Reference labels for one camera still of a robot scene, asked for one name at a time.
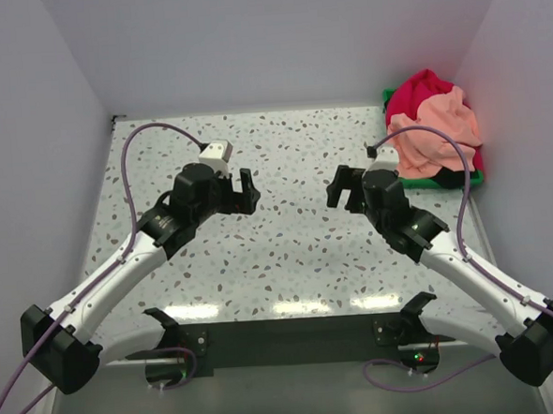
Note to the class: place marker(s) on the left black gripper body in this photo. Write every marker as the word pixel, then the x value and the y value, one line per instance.
pixel 205 210

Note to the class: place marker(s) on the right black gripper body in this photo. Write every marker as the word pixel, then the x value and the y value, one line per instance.
pixel 373 216

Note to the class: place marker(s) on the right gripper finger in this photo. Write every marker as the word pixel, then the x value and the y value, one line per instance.
pixel 355 202
pixel 346 178

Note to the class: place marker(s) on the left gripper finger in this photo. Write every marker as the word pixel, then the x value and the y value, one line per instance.
pixel 250 195
pixel 225 186

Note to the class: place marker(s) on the salmon pink t shirt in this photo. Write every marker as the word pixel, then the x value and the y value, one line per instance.
pixel 443 135

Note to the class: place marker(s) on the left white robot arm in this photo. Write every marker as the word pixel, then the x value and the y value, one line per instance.
pixel 57 340

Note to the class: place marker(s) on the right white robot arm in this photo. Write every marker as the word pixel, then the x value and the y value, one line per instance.
pixel 524 343

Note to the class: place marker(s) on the black t shirt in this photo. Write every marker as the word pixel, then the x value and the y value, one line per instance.
pixel 449 179

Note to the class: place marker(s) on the green plastic bin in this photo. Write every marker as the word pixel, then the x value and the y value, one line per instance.
pixel 477 176

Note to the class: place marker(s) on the magenta red t shirt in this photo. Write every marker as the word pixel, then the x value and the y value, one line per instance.
pixel 409 95

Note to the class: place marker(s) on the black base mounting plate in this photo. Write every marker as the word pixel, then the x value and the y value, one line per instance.
pixel 201 349

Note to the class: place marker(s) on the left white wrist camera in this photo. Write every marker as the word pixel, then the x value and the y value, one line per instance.
pixel 217 155

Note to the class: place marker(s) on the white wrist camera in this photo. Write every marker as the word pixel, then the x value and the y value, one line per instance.
pixel 382 158
pixel 217 155

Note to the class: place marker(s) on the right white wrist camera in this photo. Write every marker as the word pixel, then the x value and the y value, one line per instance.
pixel 382 158

